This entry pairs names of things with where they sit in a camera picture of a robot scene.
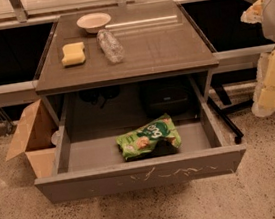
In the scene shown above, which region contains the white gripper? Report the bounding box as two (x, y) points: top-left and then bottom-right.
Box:
(240, 0), (275, 118)

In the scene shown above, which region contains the green rice chip bag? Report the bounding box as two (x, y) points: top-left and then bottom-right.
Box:
(116, 114), (182, 160)

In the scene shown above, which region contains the grey counter cabinet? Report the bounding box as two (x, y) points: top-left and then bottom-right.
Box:
(25, 0), (226, 129)

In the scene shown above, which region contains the grey open drawer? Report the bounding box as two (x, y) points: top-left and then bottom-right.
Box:
(35, 78), (246, 203)

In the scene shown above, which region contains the clear plastic water bottle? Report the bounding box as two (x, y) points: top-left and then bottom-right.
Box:
(97, 29), (125, 63)

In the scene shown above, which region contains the white bowl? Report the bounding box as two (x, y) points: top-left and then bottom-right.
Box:
(76, 12), (112, 34)

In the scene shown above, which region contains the yellow sponge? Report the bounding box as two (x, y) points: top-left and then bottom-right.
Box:
(61, 42), (86, 67)

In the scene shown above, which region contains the cardboard box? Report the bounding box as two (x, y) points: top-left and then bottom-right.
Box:
(6, 100), (57, 178)

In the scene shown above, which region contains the black stand frame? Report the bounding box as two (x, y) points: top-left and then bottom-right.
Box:
(204, 76), (275, 148)

